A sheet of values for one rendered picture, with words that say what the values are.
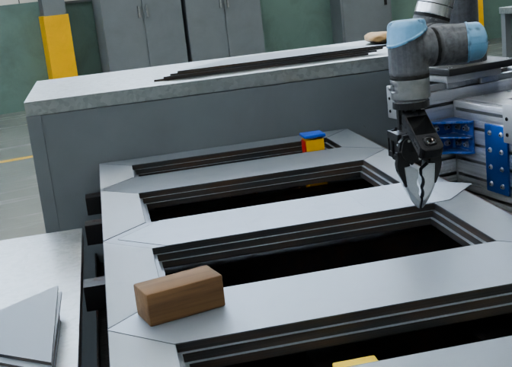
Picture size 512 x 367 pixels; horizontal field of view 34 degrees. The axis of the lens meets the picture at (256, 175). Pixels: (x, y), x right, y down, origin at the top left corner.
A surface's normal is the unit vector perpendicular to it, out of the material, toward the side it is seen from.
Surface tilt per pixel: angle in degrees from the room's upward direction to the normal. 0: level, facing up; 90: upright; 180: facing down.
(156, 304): 90
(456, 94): 90
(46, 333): 0
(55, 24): 90
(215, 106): 90
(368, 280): 0
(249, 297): 0
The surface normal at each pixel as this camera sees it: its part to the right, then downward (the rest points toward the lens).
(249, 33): 0.38, 0.18
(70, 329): -0.11, -0.97
